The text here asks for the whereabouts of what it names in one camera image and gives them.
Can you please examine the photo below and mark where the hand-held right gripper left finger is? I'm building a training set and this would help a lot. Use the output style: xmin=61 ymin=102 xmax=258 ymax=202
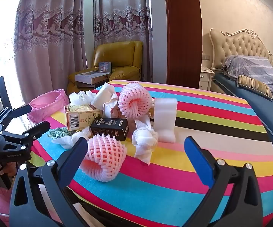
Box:
xmin=10 ymin=137 xmax=96 ymax=227

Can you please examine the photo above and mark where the yellow leather armchair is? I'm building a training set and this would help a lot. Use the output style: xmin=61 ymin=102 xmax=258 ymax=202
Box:
xmin=67 ymin=41 xmax=143 ymax=95

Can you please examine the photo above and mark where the bed with blue sheet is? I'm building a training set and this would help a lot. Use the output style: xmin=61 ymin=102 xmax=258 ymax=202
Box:
xmin=210 ymin=73 xmax=273 ymax=147

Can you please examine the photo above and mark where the green patterned wrapper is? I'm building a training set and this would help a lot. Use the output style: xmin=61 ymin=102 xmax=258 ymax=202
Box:
xmin=47 ymin=128 xmax=73 ymax=139

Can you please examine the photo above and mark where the beige tufted headboard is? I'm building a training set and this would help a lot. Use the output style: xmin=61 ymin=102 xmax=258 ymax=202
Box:
xmin=209 ymin=28 xmax=273 ymax=76

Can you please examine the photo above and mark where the thick white foam block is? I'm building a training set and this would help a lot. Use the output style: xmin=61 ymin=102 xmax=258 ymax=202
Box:
xmin=153 ymin=97 xmax=178 ymax=143

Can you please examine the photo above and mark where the pink bag-lined trash bin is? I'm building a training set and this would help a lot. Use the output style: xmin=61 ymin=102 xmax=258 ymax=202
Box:
xmin=27 ymin=89 xmax=70 ymax=123

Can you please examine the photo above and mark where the flat dark box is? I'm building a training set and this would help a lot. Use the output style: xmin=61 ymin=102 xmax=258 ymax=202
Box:
xmin=76 ymin=82 xmax=104 ymax=88

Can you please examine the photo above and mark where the white plastic bag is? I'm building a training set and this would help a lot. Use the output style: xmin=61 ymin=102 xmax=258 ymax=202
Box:
xmin=69 ymin=90 xmax=96 ymax=106

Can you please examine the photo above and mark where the beige carton box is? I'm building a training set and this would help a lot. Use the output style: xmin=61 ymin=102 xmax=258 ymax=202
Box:
xmin=65 ymin=104 xmax=103 ymax=131

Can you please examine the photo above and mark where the black carton box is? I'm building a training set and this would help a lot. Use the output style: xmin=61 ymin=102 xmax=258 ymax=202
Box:
xmin=90 ymin=117 xmax=129 ymax=141

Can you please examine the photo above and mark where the crumpled white paper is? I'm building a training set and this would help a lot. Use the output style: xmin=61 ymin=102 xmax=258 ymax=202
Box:
xmin=52 ymin=126 xmax=92 ymax=149

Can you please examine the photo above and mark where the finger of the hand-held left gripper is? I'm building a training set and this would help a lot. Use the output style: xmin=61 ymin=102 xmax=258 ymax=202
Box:
xmin=0 ymin=120 xmax=51 ymax=147
xmin=0 ymin=104 xmax=33 ymax=126

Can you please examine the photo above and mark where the striped pillow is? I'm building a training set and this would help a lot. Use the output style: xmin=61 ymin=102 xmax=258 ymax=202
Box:
xmin=236 ymin=75 xmax=273 ymax=101

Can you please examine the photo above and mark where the white wrapper with print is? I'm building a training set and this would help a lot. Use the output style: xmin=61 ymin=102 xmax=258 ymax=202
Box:
xmin=102 ymin=98 xmax=123 ymax=119

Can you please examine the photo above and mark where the grey patterned blanket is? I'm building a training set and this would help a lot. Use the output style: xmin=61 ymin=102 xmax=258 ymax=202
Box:
xmin=222 ymin=55 xmax=273 ymax=95

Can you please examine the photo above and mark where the flat white cardboard box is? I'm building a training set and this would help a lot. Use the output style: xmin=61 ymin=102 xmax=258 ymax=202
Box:
xmin=75 ymin=70 xmax=111 ymax=85

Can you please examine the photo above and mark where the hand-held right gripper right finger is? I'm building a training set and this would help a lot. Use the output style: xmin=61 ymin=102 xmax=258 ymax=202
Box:
xmin=181 ymin=136 xmax=263 ymax=227

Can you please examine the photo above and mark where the large pink foam fruit net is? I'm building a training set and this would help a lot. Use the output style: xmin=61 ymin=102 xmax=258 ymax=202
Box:
xmin=118 ymin=83 xmax=153 ymax=119

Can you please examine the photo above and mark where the white nightstand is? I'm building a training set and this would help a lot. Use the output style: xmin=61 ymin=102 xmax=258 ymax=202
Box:
xmin=199 ymin=66 xmax=215 ymax=91

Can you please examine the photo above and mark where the brown wooden door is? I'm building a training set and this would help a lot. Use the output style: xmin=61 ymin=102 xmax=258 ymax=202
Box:
xmin=163 ymin=0 xmax=203 ymax=91

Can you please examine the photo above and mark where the black chair backrest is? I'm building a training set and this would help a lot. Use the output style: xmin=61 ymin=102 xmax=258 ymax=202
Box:
xmin=0 ymin=76 xmax=12 ymax=110

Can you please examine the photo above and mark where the beige lace curtain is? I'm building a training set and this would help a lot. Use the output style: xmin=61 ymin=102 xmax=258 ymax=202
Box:
xmin=13 ymin=0 xmax=89 ymax=102
xmin=94 ymin=0 xmax=153 ymax=81

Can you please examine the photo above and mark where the small blue and white box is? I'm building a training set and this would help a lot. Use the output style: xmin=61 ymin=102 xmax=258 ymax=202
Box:
xmin=99 ymin=61 xmax=112 ymax=72

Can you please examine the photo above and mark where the white foam sheet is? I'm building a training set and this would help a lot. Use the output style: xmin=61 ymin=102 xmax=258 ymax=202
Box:
xmin=90 ymin=82 xmax=115 ymax=110

